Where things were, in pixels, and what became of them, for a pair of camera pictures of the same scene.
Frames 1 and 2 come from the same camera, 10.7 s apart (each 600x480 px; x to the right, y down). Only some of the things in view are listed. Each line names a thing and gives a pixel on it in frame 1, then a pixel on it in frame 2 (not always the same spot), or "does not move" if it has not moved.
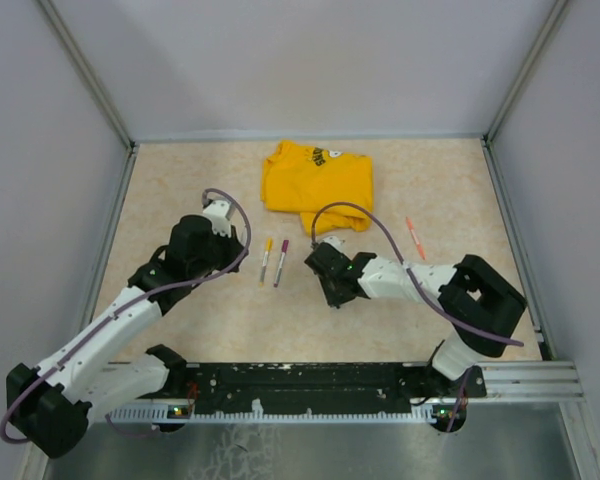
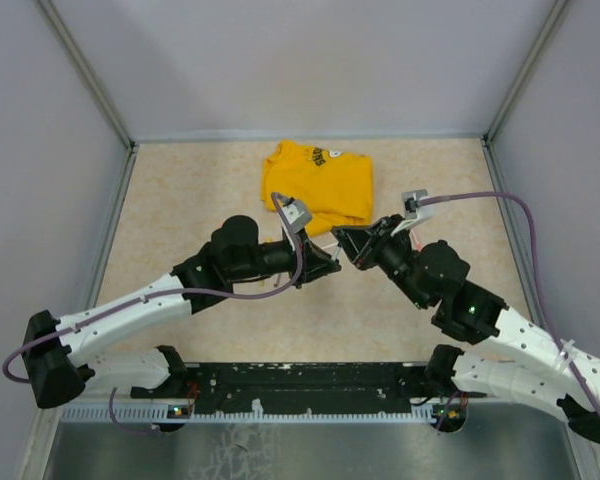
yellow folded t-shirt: (299, 178) does not move
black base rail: (223, 384) does not move
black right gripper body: (333, 295) to (379, 245)
